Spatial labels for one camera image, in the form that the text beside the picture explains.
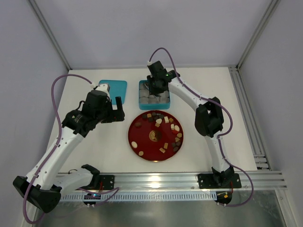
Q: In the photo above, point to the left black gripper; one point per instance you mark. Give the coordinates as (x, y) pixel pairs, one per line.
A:
(116, 113)

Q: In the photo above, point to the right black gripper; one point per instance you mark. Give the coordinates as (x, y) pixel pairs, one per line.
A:
(155, 87)

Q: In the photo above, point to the metal tongs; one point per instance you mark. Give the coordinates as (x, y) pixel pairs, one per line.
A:
(149, 94)

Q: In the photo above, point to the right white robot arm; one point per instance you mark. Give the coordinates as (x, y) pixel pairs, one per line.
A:
(208, 123)

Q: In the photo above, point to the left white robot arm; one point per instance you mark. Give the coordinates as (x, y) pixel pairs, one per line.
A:
(40, 186)

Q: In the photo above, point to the caramel cup chocolate left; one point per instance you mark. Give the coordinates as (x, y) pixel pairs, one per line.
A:
(138, 124)

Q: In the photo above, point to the white round swirl chocolate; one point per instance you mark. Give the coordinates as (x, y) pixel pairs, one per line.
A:
(134, 144)

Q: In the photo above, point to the white block chocolate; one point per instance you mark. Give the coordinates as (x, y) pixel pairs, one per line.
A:
(166, 119)

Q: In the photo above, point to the teal tin box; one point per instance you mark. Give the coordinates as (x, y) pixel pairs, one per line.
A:
(152, 102)

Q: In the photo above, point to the teal tin lid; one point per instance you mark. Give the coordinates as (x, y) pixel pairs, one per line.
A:
(117, 88)

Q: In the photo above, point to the red round tray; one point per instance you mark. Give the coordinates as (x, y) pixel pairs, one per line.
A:
(157, 141)

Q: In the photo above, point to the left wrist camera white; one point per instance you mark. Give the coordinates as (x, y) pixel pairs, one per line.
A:
(104, 87)

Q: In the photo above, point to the left black mount plate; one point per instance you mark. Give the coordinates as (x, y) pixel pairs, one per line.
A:
(106, 182)

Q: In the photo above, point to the black mount plate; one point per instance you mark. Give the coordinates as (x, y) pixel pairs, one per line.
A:
(106, 182)
(207, 181)

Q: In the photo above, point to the aluminium rail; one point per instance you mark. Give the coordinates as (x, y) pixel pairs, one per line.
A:
(262, 180)

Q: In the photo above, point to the slotted cable duct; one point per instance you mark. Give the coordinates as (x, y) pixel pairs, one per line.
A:
(124, 196)

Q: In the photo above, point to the right black mount plate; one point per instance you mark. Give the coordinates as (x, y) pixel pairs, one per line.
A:
(207, 181)

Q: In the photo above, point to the right frame post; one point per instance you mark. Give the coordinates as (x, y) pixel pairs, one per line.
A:
(267, 15)

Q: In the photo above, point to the frame post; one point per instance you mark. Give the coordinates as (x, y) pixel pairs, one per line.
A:
(267, 15)
(48, 31)

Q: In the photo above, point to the left frame post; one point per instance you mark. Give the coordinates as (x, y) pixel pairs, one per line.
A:
(48, 31)

